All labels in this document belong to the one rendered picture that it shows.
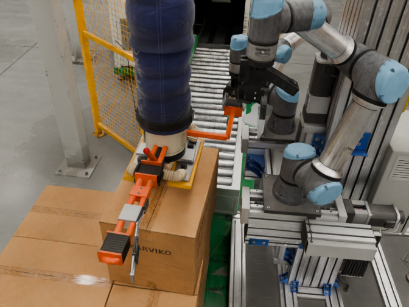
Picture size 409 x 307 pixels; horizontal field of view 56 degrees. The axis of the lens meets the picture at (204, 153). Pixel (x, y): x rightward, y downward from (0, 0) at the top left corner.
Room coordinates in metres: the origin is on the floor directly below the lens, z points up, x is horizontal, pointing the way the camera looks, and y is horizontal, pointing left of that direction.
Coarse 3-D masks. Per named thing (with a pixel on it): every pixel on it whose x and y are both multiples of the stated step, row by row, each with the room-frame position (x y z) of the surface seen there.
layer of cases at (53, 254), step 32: (64, 192) 1.63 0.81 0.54; (96, 192) 1.64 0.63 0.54; (32, 224) 1.38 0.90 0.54; (64, 224) 1.39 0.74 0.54; (96, 224) 1.40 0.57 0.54; (0, 256) 1.17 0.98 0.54; (32, 256) 1.17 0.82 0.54; (64, 256) 1.18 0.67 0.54; (96, 256) 1.19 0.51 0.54; (0, 288) 0.99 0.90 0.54; (32, 288) 1.00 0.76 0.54; (64, 288) 1.01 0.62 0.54; (96, 288) 1.01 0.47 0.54; (128, 288) 1.02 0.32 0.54
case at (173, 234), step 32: (128, 192) 1.23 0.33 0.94; (160, 192) 1.24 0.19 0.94; (192, 192) 1.25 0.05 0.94; (160, 224) 1.05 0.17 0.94; (192, 224) 1.06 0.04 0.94; (128, 256) 1.04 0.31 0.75; (160, 256) 1.02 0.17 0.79; (192, 256) 0.99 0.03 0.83; (160, 288) 1.02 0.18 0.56; (192, 288) 0.99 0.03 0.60
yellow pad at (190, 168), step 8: (192, 144) 1.39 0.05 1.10; (200, 144) 1.44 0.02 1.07; (200, 152) 1.38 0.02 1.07; (176, 168) 1.25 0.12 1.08; (184, 168) 1.24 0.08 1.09; (192, 168) 1.26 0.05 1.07; (192, 176) 1.21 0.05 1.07; (168, 184) 1.16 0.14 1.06; (176, 184) 1.16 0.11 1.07; (184, 184) 1.16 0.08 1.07
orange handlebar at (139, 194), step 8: (232, 112) 1.53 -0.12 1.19; (232, 120) 1.47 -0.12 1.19; (200, 136) 1.35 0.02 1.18; (208, 136) 1.34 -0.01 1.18; (216, 136) 1.34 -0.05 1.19; (224, 136) 1.34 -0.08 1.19; (152, 152) 1.21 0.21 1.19; (160, 160) 1.16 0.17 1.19; (136, 184) 1.02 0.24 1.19; (152, 184) 1.03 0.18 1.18; (136, 192) 0.97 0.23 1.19; (144, 192) 0.97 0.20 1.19; (128, 200) 0.94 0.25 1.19; (136, 200) 0.96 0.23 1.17; (144, 200) 0.94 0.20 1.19; (120, 224) 0.83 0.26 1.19; (128, 232) 0.80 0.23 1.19; (104, 256) 0.70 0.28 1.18; (112, 264) 0.69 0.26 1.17
